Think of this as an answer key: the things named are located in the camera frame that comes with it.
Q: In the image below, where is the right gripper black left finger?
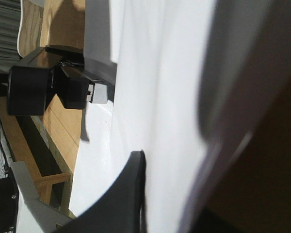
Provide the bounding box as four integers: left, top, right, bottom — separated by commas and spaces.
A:
56, 151, 146, 233

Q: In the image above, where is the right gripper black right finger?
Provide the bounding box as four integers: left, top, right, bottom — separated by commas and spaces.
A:
198, 201, 291, 233

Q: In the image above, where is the white paper sheet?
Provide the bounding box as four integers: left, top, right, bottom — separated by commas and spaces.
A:
68, 0, 270, 233

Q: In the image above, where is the black stapler with orange button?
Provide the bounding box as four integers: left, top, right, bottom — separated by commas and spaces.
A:
7, 45, 117, 116

